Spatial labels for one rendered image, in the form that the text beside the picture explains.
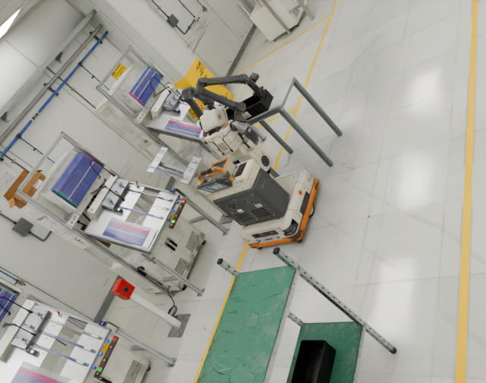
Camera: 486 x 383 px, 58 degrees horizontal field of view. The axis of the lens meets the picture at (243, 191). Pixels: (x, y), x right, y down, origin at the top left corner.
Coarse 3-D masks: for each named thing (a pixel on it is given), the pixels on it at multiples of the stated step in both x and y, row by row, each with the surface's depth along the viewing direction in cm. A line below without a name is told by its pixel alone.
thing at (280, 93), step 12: (288, 84) 407; (300, 84) 414; (276, 96) 409; (288, 96) 398; (276, 108) 392; (252, 120) 413; (288, 120) 394; (324, 120) 435; (300, 132) 401; (336, 132) 443; (312, 144) 408; (324, 156) 416
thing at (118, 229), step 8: (112, 224) 429; (120, 224) 429; (128, 224) 429; (136, 224) 428; (104, 232) 424; (112, 232) 424; (120, 232) 424; (128, 232) 423; (136, 232) 423; (144, 232) 423; (152, 232) 422; (128, 240) 418; (136, 240) 418; (144, 240) 417; (152, 240) 417
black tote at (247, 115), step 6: (264, 90) 387; (252, 96) 401; (270, 96) 391; (246, 102) 409; (252, 102) 407; (258, 102) 404; (264, 102) 384; (270, 102) 389; (246, 108) 416; (252, 108) 389; (258, 108) 387; (264, 108) 384; (228, 114) 431; (246, 114) 398; (252, 114) 395; (258, 114) 393
